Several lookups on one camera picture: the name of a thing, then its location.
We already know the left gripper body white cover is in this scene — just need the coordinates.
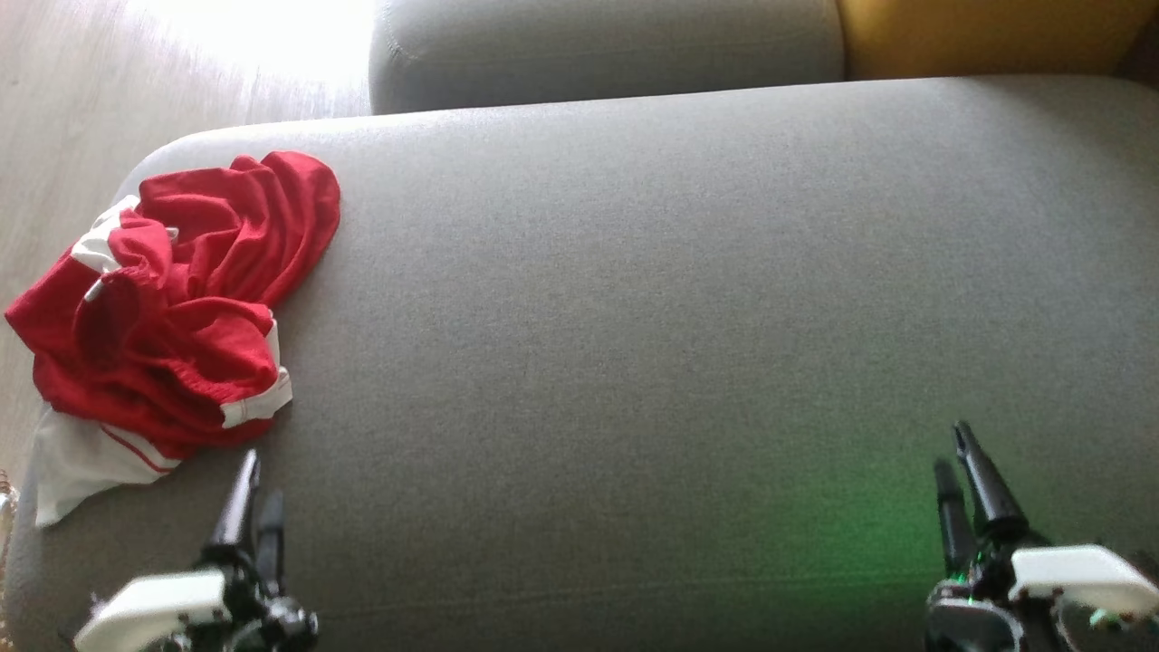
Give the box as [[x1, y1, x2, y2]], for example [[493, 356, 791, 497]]
[[74, 543, 319, 652]]

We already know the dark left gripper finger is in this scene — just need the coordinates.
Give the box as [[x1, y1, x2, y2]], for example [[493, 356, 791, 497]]
[[256, 492, 287, 595], [206, 450, 262, 555]]

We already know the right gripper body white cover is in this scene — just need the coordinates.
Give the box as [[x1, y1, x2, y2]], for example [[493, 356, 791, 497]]
[[925, 534, 1159, 652]]

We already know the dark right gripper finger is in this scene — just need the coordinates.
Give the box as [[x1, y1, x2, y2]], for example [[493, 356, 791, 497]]
[[934, 458, 978, 577], [953, 420, 1030, 543]]

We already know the red shirt with white sleeves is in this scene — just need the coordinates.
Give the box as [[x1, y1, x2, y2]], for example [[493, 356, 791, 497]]
[[34, 149, 341, 528]]

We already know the large grey sofa ottoman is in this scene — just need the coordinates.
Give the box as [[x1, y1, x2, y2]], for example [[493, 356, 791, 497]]
[[5, 74, 1159, 652]]

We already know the large yellow sofa back cushion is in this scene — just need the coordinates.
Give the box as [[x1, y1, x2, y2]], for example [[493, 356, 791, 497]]
[[835, 0, 1159, 82]]

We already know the grey sofa seat cushion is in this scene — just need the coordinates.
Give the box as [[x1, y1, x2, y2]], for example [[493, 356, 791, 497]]
[[369, 0, 846, 115]]

